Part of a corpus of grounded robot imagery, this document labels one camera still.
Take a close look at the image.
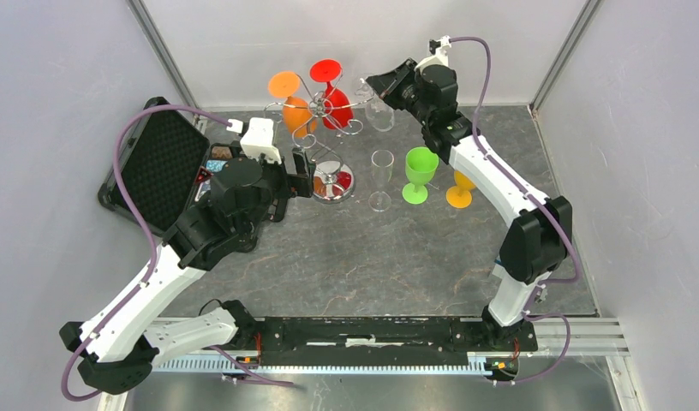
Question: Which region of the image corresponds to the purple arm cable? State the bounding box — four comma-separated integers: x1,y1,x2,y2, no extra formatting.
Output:
61,104,242,402
448,36,583,387

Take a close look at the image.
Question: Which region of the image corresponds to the black poker chip case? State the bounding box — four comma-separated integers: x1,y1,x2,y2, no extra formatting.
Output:
97,96,291,253

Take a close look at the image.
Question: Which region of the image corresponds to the chrome wine glass rack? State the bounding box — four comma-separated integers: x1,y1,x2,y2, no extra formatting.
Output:
266,67,364,205

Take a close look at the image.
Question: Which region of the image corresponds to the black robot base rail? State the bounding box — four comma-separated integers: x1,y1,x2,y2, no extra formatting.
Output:
219,300,539,370

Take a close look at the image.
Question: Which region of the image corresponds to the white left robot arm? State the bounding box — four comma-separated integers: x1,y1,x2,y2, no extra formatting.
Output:
60,148,315,395

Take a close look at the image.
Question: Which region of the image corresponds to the red plastic wine glass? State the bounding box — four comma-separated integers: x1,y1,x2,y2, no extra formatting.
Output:
309,59,354,129

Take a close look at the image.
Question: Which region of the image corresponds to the clear wine glass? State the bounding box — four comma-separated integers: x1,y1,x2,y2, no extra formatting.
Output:
368,150,395,212
354,77,395,132

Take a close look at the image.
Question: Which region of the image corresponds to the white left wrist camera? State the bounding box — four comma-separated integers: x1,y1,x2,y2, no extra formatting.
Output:
240,117,283,164

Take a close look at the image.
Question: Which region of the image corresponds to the yellow plastic wine glass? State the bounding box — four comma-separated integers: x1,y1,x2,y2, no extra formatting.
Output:
445,170,476,209

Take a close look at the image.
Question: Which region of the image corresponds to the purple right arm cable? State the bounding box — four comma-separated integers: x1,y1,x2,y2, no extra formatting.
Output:
448,36,583,387

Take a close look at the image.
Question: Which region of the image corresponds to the green plastic wine glass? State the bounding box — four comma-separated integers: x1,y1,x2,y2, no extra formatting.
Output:
402,146,439,205

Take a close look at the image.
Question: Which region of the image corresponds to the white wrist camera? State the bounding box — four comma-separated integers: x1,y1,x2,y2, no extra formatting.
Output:
240,117,283,164
415,35,451,73

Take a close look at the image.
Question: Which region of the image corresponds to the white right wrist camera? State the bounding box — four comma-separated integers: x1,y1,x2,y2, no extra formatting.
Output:
415,35,451,73

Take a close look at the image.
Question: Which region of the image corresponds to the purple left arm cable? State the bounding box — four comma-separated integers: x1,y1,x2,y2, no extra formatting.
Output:
61,104,242,402

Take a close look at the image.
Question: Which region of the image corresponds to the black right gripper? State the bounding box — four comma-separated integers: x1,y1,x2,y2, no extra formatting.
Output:
367,58,431,127

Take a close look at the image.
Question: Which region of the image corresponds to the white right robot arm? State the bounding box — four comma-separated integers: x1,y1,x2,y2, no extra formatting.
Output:
365,59,578,349

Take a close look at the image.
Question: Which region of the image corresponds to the orange plastic wine glass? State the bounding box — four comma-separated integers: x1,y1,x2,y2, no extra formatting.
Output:
267,71,316,140

